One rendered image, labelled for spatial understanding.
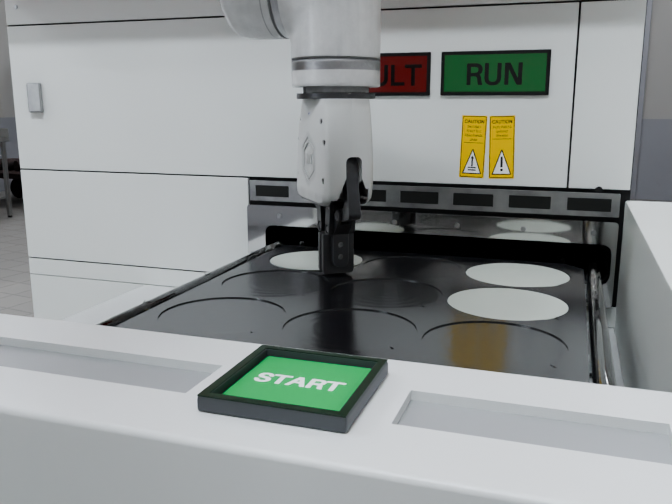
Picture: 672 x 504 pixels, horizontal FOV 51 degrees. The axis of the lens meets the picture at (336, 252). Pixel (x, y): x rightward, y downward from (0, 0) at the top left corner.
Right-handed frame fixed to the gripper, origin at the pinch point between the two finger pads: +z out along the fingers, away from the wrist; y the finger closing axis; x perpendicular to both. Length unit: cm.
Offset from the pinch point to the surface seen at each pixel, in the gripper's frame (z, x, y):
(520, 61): -19.0, 22.2, -3.0
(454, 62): -19.0, 16.5, -7.4
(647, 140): 26, 566, -569
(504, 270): 2.2, 16.8, 4.3
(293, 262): 2.1, -2.8, -5.9
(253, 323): 2.3, -11.3, 13.1
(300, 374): -4.2, -15.2, 39.9
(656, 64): -56, 568, -568
